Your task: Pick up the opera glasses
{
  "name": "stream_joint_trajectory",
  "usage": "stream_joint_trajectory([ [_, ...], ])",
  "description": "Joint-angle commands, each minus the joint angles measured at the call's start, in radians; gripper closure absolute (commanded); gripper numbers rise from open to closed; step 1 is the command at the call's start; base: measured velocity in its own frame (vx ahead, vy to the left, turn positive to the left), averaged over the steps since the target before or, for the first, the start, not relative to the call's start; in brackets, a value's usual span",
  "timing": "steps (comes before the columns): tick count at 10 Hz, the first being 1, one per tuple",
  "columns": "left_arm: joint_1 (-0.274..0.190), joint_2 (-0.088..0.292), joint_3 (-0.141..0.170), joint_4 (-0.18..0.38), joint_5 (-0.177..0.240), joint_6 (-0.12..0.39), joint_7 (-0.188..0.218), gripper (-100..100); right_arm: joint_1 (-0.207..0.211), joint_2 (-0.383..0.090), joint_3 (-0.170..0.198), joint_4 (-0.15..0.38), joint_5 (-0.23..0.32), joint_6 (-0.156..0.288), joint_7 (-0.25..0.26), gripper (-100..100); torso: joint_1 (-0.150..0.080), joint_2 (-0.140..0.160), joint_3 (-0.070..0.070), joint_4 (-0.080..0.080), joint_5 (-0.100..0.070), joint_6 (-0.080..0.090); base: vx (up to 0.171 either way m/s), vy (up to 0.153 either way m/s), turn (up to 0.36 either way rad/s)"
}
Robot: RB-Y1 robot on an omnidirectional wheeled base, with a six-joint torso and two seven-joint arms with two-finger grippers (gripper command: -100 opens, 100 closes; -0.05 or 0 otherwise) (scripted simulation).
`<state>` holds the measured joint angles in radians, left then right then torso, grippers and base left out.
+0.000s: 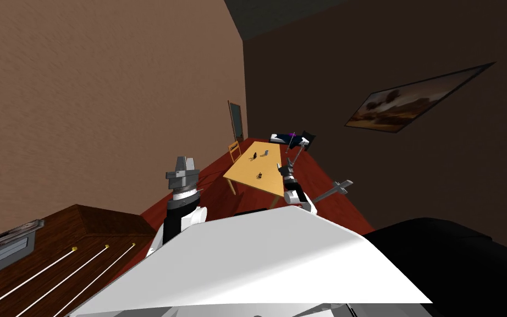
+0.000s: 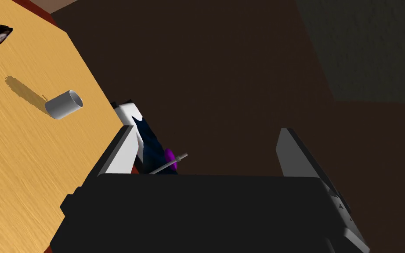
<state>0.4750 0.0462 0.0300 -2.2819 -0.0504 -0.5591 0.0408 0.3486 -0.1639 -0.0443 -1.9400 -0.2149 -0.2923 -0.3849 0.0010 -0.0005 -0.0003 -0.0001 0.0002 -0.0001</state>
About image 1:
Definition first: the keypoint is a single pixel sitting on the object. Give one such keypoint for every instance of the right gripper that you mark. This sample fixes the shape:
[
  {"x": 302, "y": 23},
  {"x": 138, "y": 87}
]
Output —
[{"x": 286, "y": 171}]

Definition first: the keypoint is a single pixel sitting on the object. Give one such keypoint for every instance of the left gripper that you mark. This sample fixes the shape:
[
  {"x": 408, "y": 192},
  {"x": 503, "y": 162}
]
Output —
[{"x": 183, "y": 179}]

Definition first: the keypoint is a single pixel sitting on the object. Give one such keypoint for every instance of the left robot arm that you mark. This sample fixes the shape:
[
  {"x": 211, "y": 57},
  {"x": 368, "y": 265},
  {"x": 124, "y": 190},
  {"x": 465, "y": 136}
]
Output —
[{"x": 178, "y": 220}]

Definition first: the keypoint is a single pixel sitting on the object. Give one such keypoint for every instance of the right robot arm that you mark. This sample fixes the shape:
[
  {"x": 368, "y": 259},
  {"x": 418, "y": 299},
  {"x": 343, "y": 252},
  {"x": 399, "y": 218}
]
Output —
[{"x": 299, "y": 197}]

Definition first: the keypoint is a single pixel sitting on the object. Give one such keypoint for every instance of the grey thin pole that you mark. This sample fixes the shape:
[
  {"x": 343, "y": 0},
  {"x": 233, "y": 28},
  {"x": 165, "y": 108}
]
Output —
[{"x": 297, "y": 154}]

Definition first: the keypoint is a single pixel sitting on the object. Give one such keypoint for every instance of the yellow wooden table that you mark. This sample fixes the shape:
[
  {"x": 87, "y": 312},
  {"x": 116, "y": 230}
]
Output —
[{"x": 262, "y": 167}]

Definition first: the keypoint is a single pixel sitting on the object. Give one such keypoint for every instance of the dark blue upholstered furniture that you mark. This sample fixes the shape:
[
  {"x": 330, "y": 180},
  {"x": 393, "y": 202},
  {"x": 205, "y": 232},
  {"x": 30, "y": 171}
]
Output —
[{"x": 289, "y": 139}]

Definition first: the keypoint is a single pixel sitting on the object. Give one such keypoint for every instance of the yellow wooden chair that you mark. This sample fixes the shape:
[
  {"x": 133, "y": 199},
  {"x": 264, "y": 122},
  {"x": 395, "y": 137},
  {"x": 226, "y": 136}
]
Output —
[{"x": 235, "y": 150}]

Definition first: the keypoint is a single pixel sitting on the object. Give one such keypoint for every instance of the grey cross-shaped stand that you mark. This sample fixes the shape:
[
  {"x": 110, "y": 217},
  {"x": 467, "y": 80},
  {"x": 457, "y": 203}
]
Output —
[{"x": 336, "y": 188}]

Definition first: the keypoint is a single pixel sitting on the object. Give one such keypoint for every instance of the dark framed mirror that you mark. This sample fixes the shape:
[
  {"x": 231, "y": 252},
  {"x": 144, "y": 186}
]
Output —
[{"x": 236, "y": 119}]

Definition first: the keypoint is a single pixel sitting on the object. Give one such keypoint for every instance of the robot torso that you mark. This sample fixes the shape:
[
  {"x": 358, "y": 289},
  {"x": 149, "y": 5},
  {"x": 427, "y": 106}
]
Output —
[{"x": 253, "y": 259}]

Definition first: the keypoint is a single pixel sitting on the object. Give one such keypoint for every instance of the dark brown wooden cabinet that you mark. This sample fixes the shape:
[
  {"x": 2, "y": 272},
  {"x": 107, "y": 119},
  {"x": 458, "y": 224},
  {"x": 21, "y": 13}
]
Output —
[{"x": 73, "y": 237}]

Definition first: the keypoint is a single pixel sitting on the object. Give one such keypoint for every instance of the framed landscape painting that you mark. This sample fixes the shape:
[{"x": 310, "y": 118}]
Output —
[{"x": 405, "y": 103}]

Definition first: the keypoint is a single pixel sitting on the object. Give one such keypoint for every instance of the black sofa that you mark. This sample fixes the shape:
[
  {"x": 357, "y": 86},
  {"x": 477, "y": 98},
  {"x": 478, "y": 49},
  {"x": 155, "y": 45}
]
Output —
[{"x": 456, "y": 264}]

